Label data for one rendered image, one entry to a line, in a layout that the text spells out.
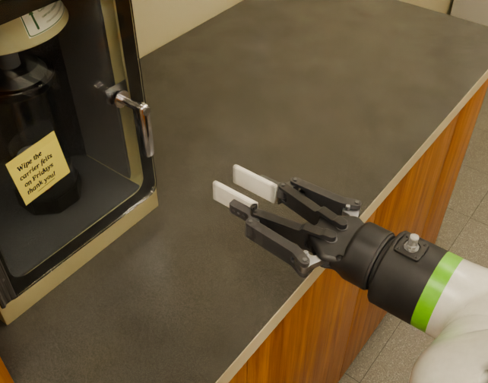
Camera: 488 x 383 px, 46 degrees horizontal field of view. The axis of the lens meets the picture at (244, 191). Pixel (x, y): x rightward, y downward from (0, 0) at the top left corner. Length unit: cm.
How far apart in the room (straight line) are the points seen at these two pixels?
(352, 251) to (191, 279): 34
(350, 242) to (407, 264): 7
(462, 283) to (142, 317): 47
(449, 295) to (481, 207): 195
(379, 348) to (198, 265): 116
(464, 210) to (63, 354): 194
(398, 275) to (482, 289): 8
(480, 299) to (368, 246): 13
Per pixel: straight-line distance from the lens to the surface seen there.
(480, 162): 279
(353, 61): 146
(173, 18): 157
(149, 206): 102
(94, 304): 91
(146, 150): 84
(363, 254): 65
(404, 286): 63
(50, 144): 79
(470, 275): 64
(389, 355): 199
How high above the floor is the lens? 165
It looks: 43 degrees down
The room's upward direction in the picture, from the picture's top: straight up
